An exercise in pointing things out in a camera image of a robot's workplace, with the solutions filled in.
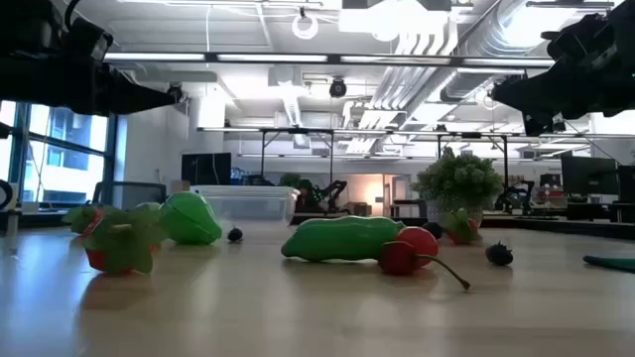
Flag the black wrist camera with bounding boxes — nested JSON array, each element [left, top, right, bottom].
[[63, 17, 114, 63], [540, 13, 611, 60]]

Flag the red toy strawberry green leaves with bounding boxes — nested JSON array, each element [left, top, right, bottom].
[[444, 207, 481, 246], [81, 202, 169, 277], [63, 202, 108, 237]]

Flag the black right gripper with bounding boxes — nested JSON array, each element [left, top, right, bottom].
[[490, 47, 635, 138]]

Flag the dark green cloth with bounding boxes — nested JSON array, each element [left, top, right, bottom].
[[582, 254, 635, 273]]

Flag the black metal rig frame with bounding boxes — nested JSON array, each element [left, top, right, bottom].
[[103, 51, 556, 69]]

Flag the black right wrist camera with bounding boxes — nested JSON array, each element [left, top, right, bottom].
[[540, 13, 611, 60]]

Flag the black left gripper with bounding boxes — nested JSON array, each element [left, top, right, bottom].
[[0, 54, 181, 116]]

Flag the white hanging ring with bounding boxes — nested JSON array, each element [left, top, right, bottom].
[[291, 12, 319, 41]]

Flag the green potted plant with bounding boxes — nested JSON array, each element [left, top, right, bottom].
[[410, 147, 505, 233]]

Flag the black computer monitor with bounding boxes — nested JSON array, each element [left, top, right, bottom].
[[561, 156, 619, 195], [181, 152, 232, 186], [617, 166, 635, 204]]

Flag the green toy pear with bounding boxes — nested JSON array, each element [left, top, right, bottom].
[[159, 191, 223, 246]]

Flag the clear plastic tupperware container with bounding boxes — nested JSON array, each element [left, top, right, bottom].
[[190, 184, 302, 224]]

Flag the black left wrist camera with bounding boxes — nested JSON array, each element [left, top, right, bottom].
[[63, 17, 114, 63]]

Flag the large office window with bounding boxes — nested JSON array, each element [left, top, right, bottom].
[[0, 101, 119, 207]]

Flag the red toy tomato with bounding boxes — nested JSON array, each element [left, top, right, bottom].
[[394, 225, 440, 269]]

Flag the dark toy blackberry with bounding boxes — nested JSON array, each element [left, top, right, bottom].
[[484, 241, 515, 267]]

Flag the red toy cherry with stem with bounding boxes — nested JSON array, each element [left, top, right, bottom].
[[378, 240, 471, 292]]

